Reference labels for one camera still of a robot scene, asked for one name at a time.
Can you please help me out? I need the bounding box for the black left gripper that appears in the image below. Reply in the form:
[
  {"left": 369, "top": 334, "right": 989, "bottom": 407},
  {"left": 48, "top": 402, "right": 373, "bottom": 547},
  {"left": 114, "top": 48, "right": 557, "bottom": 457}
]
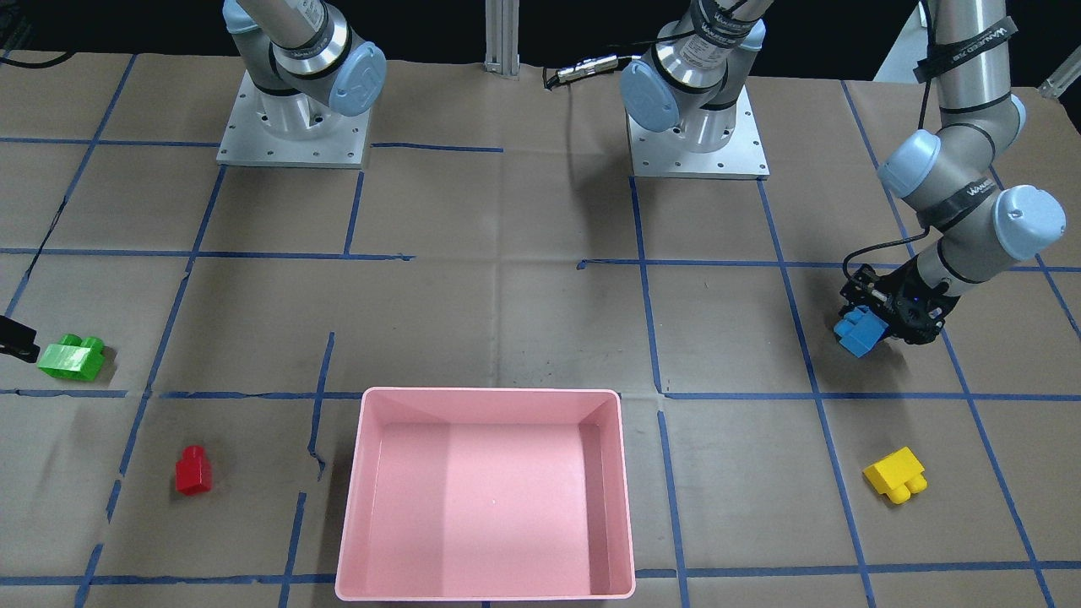
[{"left": 839, "top": 259, "right": 960, "bottom": 344}]

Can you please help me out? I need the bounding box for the green toy block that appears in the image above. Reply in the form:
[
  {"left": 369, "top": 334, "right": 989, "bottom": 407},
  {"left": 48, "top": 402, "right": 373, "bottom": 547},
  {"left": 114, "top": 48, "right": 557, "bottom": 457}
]
[{"left": 37, "top": 334, "right": 105, "bottom": 382}]

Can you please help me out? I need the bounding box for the blue toy block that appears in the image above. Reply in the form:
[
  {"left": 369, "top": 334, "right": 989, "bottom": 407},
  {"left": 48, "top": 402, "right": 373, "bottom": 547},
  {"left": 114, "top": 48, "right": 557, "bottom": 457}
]
[{"left": 833, "top": 305, "right": 888, "bottom": 358}]

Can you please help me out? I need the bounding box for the yellow toy block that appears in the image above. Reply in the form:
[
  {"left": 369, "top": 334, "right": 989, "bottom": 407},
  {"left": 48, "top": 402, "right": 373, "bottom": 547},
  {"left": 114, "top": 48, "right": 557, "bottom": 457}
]
[{"left": 862, "top": 446, "right": 929, "bottom": 505}]

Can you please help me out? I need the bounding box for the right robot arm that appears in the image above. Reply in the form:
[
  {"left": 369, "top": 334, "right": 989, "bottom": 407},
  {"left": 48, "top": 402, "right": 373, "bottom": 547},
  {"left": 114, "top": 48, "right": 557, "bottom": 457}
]
[{"left": 217, "top": 1, "right": 387, "bottom": 168}]

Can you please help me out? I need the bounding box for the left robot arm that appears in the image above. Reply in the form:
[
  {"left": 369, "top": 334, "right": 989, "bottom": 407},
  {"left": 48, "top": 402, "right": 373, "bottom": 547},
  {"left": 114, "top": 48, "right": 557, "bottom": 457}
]
[{"left": 619, "top": 1, "right": 1067, "bottom": 356}]

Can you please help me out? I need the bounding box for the pink plastic box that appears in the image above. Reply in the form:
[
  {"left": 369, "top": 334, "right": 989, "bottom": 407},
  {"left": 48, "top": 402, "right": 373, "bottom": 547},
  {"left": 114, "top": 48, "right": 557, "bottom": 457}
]
[{"left": 334, "top": 386, "right": 637, "bottom": 602}]

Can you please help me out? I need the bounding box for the red toy block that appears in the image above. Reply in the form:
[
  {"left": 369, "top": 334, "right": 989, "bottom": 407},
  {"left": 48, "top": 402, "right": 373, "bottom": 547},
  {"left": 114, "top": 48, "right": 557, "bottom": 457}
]
[{"left": 175, "top": 445, "right": 213, "bottom": 495}]

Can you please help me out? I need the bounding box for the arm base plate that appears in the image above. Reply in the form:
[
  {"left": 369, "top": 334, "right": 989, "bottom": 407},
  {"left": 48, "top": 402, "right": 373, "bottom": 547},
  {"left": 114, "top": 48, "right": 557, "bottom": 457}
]
[
  {"left": 216, "top": 72, "right": 373, "bottom": 170},
  {"left": 627, "top": 88, "right": 771, "bottom": 180}
]

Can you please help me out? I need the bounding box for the aluminium frame post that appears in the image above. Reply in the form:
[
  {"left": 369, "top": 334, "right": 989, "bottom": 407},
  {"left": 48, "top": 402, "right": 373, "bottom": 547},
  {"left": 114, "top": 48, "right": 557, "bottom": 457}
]
[{"left": 483, "top": 0, "right": 520, "bottom": 80}]

